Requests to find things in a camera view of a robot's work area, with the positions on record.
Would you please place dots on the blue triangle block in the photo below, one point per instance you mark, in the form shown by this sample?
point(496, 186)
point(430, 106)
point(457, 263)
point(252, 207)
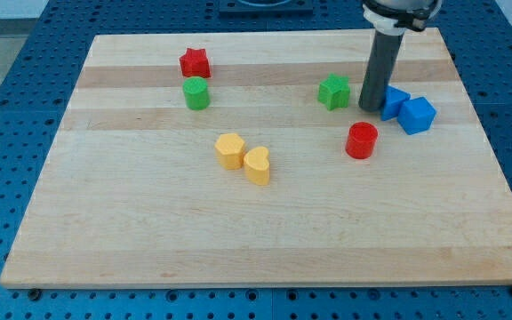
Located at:
point(394, 100)

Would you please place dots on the yellow heart block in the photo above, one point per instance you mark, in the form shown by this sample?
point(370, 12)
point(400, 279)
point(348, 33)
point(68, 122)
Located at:
point(257, 166)

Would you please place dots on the yellow hexagon block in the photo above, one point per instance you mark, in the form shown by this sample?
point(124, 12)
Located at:
point(230, 148)

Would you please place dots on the red star block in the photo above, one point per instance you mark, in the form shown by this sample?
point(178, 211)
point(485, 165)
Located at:
point(194, 62)

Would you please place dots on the green cylinder block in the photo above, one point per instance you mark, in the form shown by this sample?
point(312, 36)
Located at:
point(196, 93)

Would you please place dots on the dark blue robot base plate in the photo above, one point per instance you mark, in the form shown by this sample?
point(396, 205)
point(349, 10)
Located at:
point(263, 7)

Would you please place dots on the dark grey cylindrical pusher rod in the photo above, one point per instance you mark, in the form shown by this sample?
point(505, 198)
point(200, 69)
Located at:
point(380, 67)

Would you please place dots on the wooden board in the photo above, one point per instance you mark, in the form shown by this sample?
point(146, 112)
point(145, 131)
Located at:
point(132, 195)

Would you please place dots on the green star block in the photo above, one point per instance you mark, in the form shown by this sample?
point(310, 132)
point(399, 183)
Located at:
point(334, 92)

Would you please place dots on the blue cube block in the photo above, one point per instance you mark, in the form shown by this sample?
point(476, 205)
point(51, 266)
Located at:
point(416, 115)

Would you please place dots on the red cylinder block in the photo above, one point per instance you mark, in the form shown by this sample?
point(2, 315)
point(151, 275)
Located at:
point(361, 140)

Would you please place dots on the white and black wrist mount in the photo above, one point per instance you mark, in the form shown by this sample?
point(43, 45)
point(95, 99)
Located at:
point(394, 17)

